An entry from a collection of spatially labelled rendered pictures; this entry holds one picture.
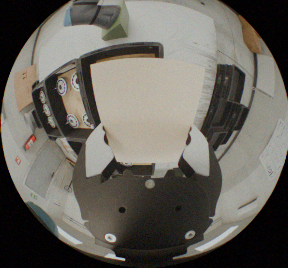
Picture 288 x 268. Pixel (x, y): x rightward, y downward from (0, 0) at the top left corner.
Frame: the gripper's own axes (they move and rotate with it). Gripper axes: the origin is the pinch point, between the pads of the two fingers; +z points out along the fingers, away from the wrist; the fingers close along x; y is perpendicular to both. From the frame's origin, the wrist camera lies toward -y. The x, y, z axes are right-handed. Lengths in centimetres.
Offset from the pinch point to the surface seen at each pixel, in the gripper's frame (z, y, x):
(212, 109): 71, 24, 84
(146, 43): 17.5, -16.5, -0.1
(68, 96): 27, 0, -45
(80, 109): 27.2, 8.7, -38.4
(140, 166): 25, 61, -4
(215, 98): 70, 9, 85
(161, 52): 17.5, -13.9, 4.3
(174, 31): 41, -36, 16
